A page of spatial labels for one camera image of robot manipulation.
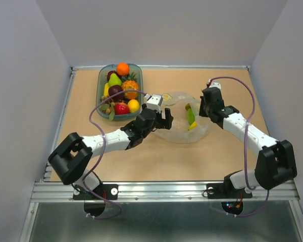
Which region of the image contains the orange pineapple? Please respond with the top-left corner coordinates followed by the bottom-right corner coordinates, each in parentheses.
top-left (121, 72), bottom-right (139, 100)

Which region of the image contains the green starfruit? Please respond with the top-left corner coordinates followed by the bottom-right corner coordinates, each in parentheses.
top-left (185, 103), bottom-right (195, 125)

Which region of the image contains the brown longan bunch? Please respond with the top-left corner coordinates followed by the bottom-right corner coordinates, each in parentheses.
top-left (98, 96), bottom-right (117, 120)

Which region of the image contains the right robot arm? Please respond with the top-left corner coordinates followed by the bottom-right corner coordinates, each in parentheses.
top-left (199, 87), bottom-right (297, 197)

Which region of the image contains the dark maroon fruit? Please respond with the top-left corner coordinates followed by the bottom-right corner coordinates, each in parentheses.
top-left (108, 85), bottom-right (124, 99)

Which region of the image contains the green plastic tray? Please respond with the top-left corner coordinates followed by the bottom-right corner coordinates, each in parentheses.
top-left (96, 64), bottom-right (143, 120)

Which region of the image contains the clear plastic bag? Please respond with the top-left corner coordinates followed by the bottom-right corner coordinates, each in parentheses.
top-left (154, 92), bottom-right (210, 143)

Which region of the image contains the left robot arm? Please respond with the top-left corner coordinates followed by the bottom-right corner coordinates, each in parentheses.
top-left (48, 107), bottom-right (174, 199)

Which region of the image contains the yellow corn cob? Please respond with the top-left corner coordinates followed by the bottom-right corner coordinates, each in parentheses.
top-left (103, 83), bottom-right (109, 97)

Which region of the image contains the yellow banana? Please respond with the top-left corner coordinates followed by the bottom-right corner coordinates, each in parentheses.
top-left (188, 120), bottom-right (197, 131)

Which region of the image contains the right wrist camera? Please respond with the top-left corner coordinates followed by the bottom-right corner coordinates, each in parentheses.
top-left (207, 80), bottom-right (222, 90)

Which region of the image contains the yellow lemon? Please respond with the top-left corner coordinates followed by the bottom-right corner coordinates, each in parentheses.
top-left (127, 99), bottom-right (140, 113)

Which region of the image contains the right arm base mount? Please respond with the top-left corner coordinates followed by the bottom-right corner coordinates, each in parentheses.
top-left (203, 176), bottom-right (253, 199)

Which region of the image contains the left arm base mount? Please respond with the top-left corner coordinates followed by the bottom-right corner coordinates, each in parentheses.
top-left (72, 183), bottom-right (119, 201)

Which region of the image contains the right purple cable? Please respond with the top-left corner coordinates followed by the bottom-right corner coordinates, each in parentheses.
top-left (212, 76), bottom-right (270, 218)

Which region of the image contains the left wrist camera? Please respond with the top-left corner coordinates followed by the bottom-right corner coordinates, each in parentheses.
top-left (145, 94), bottom-right (163, 113)

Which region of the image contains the green pear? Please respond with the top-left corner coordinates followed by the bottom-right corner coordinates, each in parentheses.
top-left (108, 74), bottom-right (122, 87)

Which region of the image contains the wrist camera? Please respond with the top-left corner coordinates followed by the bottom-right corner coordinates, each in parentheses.
top-left (207, 80), bottom-right (222, 90)
top-left (145, 94), bottom-right (163, 113)

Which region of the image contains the dark red apple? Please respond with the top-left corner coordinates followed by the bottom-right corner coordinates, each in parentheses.
top-left (107, 71), bottom-right (118, 81)

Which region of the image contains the aluminium front rail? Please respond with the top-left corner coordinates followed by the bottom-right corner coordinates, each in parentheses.
top-left (30, 181), bottom-right (299, 203)

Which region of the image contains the orange tangerine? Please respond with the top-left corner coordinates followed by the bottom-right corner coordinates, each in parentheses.
top-left (116, 63), bottom-right (130, 76)

